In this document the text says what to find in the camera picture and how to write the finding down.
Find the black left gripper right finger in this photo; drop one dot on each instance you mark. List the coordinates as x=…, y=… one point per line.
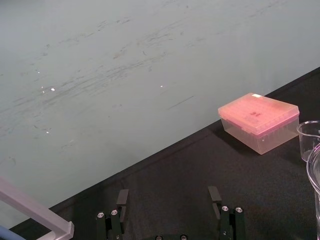
x=231, y=220

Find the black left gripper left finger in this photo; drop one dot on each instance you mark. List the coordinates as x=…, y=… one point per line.
x=116, y=220

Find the black table cloth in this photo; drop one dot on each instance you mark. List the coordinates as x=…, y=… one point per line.
x=190, y=180

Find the frosted clear plastic rack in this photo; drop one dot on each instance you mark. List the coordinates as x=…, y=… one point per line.
x=37, y=212

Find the large clear glass beaker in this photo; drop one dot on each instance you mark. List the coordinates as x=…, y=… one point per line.
x=315, y=175

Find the pink translucent pipette tip box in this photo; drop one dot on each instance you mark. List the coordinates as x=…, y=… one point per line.
x=260, y=120

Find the small clear glass beaker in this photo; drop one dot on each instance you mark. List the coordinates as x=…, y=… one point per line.
x=307, y=140

